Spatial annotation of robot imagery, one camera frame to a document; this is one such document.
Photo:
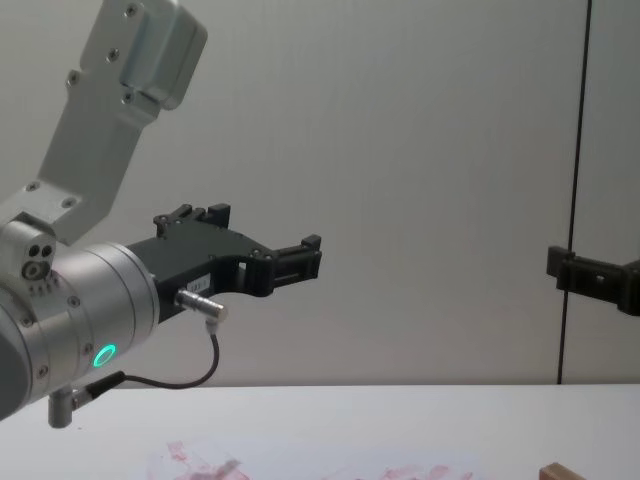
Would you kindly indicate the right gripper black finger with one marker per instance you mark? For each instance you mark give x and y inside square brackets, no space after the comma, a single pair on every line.
[595,282]

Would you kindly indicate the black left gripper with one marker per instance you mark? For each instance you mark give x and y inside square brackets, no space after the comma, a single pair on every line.
[195,255]

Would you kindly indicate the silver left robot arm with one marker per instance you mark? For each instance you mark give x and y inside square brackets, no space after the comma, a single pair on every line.
[90,300]

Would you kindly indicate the small brown block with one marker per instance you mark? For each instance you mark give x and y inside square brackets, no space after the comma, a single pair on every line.
[559,472]

